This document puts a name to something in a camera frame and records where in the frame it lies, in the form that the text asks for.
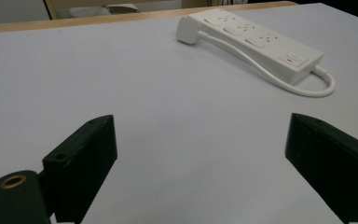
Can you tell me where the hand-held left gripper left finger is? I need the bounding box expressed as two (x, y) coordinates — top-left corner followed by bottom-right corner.
(42, 114), (118, 224)

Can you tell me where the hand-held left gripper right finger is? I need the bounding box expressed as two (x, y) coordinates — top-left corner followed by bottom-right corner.
(284, 112), (358, 224)

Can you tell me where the white power strip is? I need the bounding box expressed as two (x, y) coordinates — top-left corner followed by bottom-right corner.
(186, 7), (325, 86)

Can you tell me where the grey chair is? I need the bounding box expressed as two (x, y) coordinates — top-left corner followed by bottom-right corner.
(45, 0), (140, 20)

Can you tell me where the white power cable with plug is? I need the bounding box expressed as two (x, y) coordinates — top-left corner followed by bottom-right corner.
(175, 16), (337, 99)

